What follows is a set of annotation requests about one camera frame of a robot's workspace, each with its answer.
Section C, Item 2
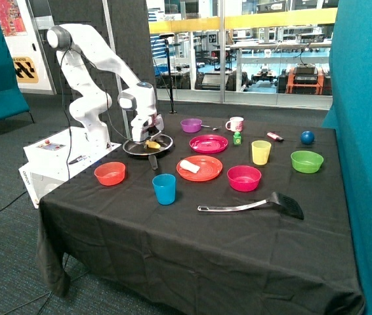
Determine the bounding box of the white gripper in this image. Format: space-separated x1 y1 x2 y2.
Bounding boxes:
131 114 164 142

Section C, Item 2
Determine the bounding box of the yellow toy corn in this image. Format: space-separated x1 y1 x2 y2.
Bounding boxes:
145 140 161 150

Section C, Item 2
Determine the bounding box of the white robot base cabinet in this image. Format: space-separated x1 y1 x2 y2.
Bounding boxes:
19 127 120 208

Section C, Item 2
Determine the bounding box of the black frying pan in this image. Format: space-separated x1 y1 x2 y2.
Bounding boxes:
122 134 174 171

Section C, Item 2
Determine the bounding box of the purple plastic bowl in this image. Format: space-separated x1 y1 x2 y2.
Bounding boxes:
180 118 202 133

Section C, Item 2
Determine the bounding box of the blue plastic cup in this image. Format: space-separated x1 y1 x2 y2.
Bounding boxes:
152 174 176 205

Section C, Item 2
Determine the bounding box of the magenta plastic plate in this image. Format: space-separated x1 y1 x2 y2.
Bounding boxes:
189 135 228 154

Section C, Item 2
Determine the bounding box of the orange plastic bowl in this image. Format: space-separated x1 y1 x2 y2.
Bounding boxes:
94 161 126 186

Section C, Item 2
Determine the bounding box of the metal spoon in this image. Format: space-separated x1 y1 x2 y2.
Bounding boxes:
201 125 222 131

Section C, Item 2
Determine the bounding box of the orange plastic plate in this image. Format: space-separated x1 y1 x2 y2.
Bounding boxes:
176 155 223 182

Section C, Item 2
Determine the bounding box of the black pen on cabinet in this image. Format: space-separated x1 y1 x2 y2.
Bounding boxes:
68 156 87 165

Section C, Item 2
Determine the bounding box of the white pink mug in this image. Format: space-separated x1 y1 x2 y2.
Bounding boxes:
225 116 244 132

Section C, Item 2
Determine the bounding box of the green toy block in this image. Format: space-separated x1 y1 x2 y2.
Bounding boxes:
233 131 241 146

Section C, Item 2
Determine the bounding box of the black tripod stand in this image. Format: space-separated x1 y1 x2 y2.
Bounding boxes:
159 32 176 114

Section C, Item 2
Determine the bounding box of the magenta plastic bowl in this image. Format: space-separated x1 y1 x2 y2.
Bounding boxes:
227 165 262 192

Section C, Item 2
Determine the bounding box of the yellow plastic cup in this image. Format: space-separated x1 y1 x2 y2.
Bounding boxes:
251 140 272 165

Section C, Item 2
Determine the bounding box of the red marker pen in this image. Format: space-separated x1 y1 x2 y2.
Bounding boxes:
266 132 284 142

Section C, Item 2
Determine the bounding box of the black tablecloth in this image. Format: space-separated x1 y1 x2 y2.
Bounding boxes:
37 121 366 314

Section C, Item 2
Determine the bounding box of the black slotted spatula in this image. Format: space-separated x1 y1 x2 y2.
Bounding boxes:
197 192 304 221

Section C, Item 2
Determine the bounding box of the blue ball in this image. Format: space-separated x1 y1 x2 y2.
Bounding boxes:
300 131 315 145

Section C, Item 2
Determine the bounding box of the green plastic bowl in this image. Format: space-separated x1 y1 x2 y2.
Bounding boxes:
291 150 324 174

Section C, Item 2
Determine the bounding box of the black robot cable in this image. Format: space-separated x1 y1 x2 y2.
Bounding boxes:
0 49 134 224

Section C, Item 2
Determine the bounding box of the teal partition wall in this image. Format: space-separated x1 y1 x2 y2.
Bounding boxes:
323 1 372 314

